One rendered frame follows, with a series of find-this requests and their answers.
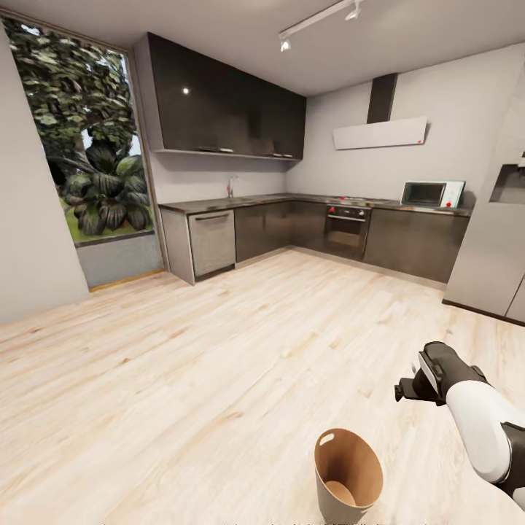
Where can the range hood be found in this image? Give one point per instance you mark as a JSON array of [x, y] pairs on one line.
[[379, 130]]

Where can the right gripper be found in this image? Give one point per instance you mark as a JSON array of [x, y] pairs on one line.
[[413, 389]]

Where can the microwave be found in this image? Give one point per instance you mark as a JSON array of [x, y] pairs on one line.
[[434, 193]]

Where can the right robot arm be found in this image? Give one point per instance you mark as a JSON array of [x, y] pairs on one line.
[[492, 429]]

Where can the cabinet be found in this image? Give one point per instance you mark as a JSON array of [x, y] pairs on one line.
[[191, 101], [278, 121]]

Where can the trash can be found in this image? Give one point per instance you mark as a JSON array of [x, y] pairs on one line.
[[349, 476]]

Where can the dishwasher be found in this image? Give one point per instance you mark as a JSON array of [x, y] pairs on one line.
[[212, 242]]

